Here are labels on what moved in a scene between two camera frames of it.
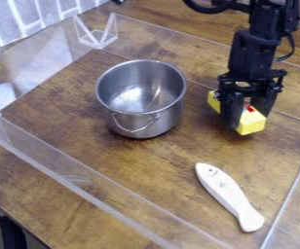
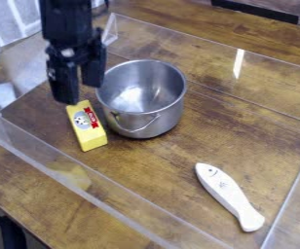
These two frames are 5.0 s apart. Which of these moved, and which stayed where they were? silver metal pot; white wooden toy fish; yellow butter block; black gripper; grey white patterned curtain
Moved: yellow butter block; black gripper
Stayed: silver metal pot; grey white patterned curtain; white wooden toy fish
